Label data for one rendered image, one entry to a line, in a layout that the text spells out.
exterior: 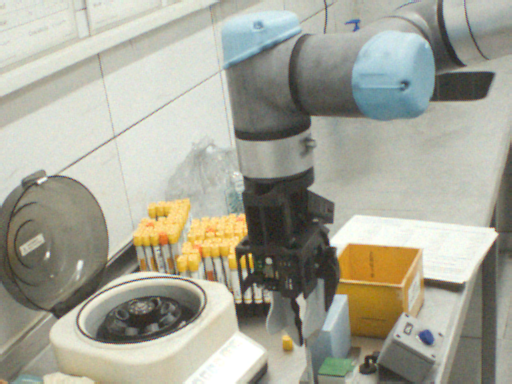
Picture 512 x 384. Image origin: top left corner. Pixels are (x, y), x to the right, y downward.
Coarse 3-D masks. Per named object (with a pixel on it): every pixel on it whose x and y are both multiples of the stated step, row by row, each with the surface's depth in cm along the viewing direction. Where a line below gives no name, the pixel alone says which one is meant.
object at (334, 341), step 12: (336, 300) 114; (336, 312) 111; (348, 312) 116; (324, 324) 108; (336, 324) 110; (348, 324) 116; (324, 336) 107; (336, 336) 110; (348, 336) 116; (312, 348) 109; (324, 348) 108; (336, 348) 110; (348, 348) 117; (360, 348) 118; (312, 360) 110
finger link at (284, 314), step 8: (272, 296) 82; (280, 296) 84; (272, 304) 83; (280, 304) 84; (288, 304) 85; (296, 304) 86; (272, 312) 82; (280, 312) 84; (288, 312) 85; (296, 312) 85; (272, 320) 83; (280, 320) 84; (288, 320) 86; (296, 320) 86; (272, 328) 83; (280, 328) 84; (288, 328) 86; (296, 328) 86; (288, 336) 87; (296, 336) 86; (296, 344) 87
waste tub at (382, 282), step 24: (360, 264) 131; (384, 264) 129; (408, 264) 127; (360, 288) 118; (384, 288) 116; (408, 288) 118; (360, 312) 120; (384, 312) 118; (408, 312) 119; (360, 336) 122; (384, 336) 120
